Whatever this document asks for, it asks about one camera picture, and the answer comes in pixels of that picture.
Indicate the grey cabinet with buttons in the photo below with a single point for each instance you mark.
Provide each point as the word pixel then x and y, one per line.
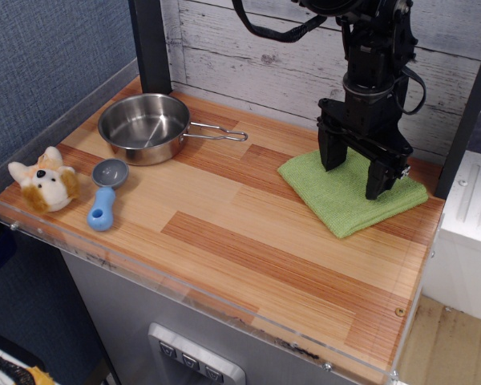
pixel 157 333

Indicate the plush dog head toy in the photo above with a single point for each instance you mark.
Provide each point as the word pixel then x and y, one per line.
pixel 47 186

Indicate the blue grey toy spoon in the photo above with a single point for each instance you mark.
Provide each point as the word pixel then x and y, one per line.
pixel 108 175

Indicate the yellow object at corner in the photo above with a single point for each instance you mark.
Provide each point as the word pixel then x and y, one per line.
pixel 33 376

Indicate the green towel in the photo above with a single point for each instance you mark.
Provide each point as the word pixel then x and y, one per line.
pixel 338 197

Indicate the dark vertical frame post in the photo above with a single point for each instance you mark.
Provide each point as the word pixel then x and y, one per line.
pixel 150 46

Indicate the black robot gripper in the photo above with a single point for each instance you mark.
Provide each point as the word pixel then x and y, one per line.
pixel 370 126

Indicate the clear acrylic table guard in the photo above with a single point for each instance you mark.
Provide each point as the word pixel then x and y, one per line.
pixel 220 220

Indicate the stainless steel pan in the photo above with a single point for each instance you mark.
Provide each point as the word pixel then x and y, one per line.
pixel 152 128

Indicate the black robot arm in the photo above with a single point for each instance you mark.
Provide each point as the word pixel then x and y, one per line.
pixel 378 44

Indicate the white side cabinet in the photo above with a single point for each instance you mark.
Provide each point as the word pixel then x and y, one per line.
pixel 453 273

